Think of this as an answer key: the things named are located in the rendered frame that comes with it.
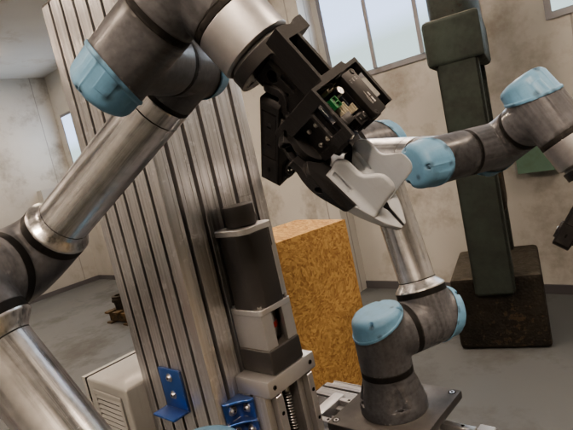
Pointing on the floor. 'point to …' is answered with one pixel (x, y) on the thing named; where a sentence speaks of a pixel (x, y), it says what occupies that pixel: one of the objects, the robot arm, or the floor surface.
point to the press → (483, 195)
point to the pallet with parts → (117, 310)
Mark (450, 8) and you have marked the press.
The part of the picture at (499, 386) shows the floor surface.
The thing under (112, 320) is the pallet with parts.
